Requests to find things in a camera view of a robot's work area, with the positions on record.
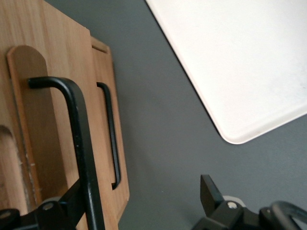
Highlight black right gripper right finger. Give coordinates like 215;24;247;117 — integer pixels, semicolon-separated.
191;174;261;230

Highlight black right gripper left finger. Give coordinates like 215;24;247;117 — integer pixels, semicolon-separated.
0;178;90;230

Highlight wooden drawer with black handle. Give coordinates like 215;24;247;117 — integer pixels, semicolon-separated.
0;0;106;230
90;36;130;230

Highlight cream rectangular tray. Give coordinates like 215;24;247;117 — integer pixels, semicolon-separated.
144;0;307;145

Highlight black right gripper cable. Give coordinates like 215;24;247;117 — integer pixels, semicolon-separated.
259;199;307;230

